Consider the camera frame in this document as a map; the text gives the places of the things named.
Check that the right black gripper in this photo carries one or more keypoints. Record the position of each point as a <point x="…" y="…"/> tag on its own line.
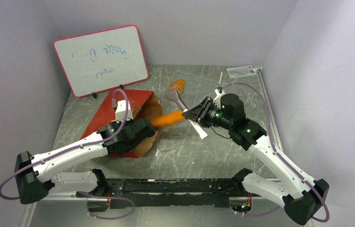
<point x="203" y="112"/>

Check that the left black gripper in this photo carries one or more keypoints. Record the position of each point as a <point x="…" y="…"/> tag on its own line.
<point x="131" y="122"/>

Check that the long orange baguette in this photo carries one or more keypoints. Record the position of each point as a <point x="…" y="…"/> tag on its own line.
<point x="167" y="120"/>

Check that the white handled metal tongs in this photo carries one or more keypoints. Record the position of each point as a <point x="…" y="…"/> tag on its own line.
<point x="173" y="94"/>

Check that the small striped orange croissant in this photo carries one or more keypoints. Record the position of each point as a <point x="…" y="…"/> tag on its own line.
<point x="179" y="85"/>

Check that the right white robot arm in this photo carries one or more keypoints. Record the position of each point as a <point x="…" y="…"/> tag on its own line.
<point x="298" y="193"/>

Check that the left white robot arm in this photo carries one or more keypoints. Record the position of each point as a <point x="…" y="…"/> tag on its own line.
<point x="44" y="174"/>

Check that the small white card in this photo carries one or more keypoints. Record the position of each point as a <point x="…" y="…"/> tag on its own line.
<point x="240" y="72"/>

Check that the red framed whiteboard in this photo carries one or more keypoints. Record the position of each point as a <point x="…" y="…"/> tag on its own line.
<point x="102" y="60"/>

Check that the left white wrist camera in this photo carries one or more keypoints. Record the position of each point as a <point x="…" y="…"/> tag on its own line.
<point x="123" y="111"/>

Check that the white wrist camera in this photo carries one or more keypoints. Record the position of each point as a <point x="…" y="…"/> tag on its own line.
<point x="219" y="93"/>
<point x="123" y="111"/>

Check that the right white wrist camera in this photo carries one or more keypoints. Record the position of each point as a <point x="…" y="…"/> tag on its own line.
<point x="219" y="93"/>

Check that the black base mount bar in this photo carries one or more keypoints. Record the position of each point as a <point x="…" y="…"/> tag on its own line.
<point x="171" y="192"/>

